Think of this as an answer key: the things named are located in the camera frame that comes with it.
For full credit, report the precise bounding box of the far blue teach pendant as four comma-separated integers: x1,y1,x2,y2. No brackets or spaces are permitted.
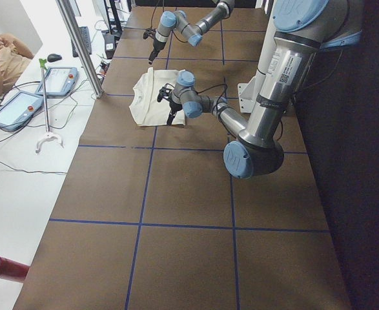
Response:
41,67,79,98

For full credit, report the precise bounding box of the black computer mouse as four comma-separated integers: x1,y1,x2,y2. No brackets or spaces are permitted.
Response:
47,54,62,63

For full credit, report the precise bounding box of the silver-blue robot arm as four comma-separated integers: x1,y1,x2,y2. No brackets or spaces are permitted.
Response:
143,1,235,65
156,1,364,179

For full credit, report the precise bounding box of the black keyboard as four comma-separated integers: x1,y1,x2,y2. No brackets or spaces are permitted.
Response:
71,26,93,58

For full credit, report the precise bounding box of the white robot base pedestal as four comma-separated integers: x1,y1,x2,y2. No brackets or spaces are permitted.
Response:
238,1,277,113

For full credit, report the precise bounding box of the cream long-sleeve cat shirt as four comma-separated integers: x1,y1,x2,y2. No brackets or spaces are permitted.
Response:
129,67,179,127

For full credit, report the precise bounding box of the metal reacher grabber tool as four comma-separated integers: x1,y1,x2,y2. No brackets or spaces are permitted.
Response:
36,58,63,154

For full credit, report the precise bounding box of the blue teach pendant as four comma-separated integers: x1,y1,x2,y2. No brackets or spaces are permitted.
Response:
0,91,43,132
41,67,79,98

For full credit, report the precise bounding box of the person in beige shirt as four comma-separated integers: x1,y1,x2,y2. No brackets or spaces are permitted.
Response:
0,33,34,96

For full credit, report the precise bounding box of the aluminium frame post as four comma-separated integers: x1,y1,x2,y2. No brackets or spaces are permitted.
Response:
56,0,103,98

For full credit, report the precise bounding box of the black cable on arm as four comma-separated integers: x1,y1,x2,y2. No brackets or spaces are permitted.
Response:
149,0,190,43
195,83,229,107

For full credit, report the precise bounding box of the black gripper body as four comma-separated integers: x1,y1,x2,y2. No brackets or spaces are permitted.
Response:
143,28,164,51
157,83,181,113

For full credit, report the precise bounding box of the red cylinder tube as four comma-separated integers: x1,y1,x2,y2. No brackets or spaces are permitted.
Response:
0,256,30,283

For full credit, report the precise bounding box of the near blue teach pendant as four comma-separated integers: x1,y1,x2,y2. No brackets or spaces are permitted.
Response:
0,91,43,132

